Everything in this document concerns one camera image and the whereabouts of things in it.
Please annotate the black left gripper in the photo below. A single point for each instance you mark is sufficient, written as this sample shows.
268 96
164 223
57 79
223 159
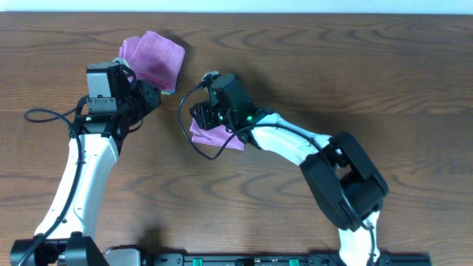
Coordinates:
154 95

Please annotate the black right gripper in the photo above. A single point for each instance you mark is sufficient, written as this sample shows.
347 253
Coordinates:
202 114

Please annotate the purple microfiber cloth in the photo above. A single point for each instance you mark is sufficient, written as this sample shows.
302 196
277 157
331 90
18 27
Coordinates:
214 137

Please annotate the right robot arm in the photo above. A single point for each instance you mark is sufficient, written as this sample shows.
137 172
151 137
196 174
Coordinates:
343 180

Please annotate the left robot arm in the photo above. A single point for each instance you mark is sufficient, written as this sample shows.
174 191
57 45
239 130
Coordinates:
66 236

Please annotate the folded blue cloth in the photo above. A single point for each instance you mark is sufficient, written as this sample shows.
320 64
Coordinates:
168 92

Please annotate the folded purple cloth on stack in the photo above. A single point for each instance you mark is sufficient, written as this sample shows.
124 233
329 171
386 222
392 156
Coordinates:
154 58

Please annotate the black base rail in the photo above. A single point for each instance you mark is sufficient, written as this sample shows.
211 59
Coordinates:
133 255

